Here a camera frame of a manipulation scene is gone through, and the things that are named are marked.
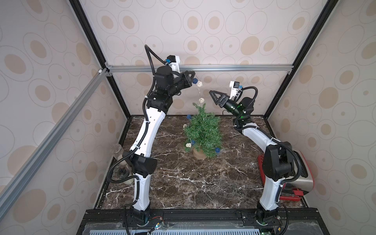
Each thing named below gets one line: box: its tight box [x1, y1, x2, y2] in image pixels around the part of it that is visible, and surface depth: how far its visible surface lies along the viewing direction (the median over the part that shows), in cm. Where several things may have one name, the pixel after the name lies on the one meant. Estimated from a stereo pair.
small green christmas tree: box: [184, 102, 223, 158], surface depth 76 cm
